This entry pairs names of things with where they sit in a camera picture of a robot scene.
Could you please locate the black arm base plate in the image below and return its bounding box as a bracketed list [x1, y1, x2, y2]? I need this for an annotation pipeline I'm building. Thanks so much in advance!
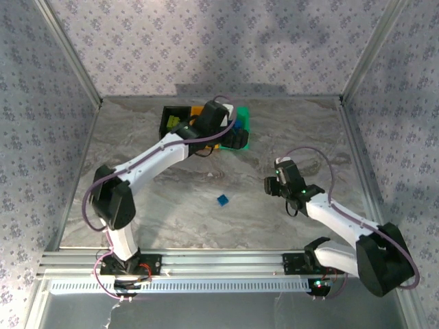
[282, 252, 346, 275]
[99, 253, 163, 276]

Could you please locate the green plastic bin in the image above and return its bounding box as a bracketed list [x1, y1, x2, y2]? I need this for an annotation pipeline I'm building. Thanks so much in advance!
[219, 106, 251, 152]

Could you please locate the white slotted cable duct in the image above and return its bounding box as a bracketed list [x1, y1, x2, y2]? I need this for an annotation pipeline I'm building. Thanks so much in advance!
[49, 278, 311, 295]

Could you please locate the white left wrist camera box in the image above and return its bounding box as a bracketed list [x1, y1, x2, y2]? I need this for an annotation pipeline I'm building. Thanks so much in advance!
[221, 103, 237, 127]

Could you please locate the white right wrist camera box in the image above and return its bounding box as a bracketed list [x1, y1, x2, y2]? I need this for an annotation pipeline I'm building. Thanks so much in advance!
[274, 156, 293, 184]

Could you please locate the black plastic bin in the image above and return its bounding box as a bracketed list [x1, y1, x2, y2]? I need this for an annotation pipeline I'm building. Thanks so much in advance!
[158, 106, 193, 140]

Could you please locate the floral patterned fabric panel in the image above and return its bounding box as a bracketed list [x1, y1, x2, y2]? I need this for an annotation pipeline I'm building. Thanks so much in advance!
[346, 0, 439, 329]
[0, 0, 99, 329]
[44, 0, 401, 99]

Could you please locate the wide aluminium extrusion beam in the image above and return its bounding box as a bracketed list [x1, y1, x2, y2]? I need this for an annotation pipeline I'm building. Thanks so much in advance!
[39, 249, 411, 278]

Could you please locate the grey metal sheet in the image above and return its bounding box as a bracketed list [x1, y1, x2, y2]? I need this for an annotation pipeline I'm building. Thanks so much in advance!
[32, 277, 416, 329]

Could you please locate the thin aluminium edge rail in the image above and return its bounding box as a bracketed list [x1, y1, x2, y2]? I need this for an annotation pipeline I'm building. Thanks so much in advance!
[99, 95, 344, 102]

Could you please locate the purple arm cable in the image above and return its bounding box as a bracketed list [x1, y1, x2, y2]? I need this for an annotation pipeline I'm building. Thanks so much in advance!
[84, 95, 241, 302]
[278, 146, 421, 301]

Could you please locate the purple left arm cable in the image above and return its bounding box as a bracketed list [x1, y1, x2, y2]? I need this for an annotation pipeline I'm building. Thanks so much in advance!
[84, 95, 241, 302]

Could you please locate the aluminium frame post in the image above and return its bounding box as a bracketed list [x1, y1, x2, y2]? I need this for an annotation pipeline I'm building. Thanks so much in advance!
[340, 0, 411, 103]
[34, 0, 104, 107]

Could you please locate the black electronics module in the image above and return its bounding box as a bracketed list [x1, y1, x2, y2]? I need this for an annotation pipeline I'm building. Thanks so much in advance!
[114, 280, 141, 298]
[307, 278, 334, 298]

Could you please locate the aluminium side rail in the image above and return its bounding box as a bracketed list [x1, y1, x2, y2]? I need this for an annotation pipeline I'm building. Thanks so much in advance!
[337, 97, 392, 241]
[46, 102, 104, 251]

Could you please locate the yellow plastic bin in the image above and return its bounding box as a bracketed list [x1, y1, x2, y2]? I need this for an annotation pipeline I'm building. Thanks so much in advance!
[190, 106, 224, 152]

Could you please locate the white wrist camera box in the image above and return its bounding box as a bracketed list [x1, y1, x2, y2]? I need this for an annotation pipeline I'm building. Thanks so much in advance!
[221, 103, 237, 127]
[274, 156, 293, 184]

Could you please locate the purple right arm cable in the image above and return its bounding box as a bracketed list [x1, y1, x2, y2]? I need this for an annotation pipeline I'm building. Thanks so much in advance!
[278, 146, 421, 301]

